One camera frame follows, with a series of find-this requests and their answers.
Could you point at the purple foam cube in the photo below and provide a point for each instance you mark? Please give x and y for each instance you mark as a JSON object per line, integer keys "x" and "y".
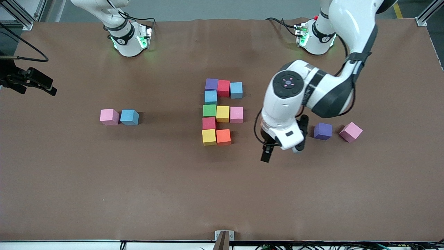
{"x": 323, "y": 131}
{"x": 211, "y": 84}

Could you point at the aluminium frame post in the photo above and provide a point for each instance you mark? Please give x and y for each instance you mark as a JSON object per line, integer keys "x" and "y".
{"x": 428, "y": 12}
{"x": 19, "y": 14}

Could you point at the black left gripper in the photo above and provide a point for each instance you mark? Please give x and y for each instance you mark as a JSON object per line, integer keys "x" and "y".
{"x": 266, "y": 151}

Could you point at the yellow foam cube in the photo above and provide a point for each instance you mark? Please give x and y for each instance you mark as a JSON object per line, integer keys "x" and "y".
{"x": 209, "y": 136}
{"x": 222, "y": 113}

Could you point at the large table cover mat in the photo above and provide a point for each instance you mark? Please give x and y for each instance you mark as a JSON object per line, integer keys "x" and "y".
{"x": 208, "y": 194}

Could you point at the light blue foam cube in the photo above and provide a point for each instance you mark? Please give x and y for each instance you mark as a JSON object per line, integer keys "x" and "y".
{"x": 210, "y": 97}
{"x": 236, "y": 90}
{"x": 129, "y": 117}

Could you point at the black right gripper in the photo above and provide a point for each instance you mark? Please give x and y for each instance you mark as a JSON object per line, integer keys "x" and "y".
{"x": 10, "y": 76}

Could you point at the red foam cube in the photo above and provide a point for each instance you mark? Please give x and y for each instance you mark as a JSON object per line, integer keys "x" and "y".
{"x": 223, "y": 88}
{"x": 209, "y": 123}

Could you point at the green foam cube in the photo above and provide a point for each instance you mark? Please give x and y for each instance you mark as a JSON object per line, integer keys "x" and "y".
{"x": 209, "y": 110}

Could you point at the pink foam cube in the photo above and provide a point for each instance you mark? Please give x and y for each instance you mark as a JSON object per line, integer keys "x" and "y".
{"x": 109, "y": 116}
{"x": 350, "y": 132}
{"x": 236, "y": 114}

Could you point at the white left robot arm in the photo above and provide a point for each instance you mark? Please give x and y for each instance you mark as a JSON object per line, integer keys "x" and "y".
{"x": 353, "y": 21}

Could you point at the orange foam cube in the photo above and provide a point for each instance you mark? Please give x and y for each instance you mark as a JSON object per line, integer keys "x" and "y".
{"x": 223, "y": 136}

